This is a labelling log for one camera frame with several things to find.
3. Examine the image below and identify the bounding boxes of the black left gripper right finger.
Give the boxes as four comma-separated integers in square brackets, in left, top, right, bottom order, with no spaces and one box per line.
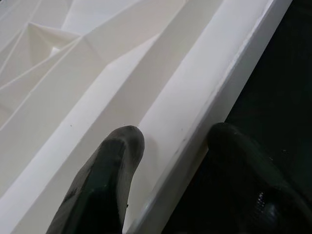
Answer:
[207,122,312,234]

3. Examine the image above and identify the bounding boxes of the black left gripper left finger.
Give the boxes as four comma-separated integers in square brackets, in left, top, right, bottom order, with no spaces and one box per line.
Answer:
[46,125,146,234]

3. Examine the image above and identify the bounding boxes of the white plastic table top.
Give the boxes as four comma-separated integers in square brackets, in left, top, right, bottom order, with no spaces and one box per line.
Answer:
[0,0,293,234]

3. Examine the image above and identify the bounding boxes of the black table cloth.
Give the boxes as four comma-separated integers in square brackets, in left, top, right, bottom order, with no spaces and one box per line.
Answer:
[165,0,312,234]

